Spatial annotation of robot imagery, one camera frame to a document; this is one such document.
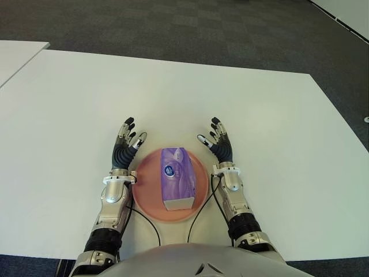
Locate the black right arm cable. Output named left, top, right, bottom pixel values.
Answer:
left=187, top=175, right=234, bottom=246

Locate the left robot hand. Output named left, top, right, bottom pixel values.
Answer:
left=111, top=117, right=148, bottom=171

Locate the purple tissue paper pack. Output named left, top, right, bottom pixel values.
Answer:
left=160, top=147, right=195, bottom=211

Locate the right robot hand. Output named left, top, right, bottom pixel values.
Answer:
left=197, top=117, right=234, bottom=165

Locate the white side table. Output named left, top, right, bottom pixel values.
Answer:
left=0, top=40, right=50, bottom=87

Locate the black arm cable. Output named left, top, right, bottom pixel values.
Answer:
left=126, top=199, right=160, bottom=246
left=187, top=175, right=234, bottom=246

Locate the pink round plate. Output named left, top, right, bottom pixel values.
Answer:
left=131, top=147, right=209, bottom=223

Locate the silver robot torso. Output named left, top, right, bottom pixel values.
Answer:
left=111, top=243, right=315, bottom=277

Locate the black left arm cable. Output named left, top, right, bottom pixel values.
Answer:
left=126, top=199, right=160, bottom=246

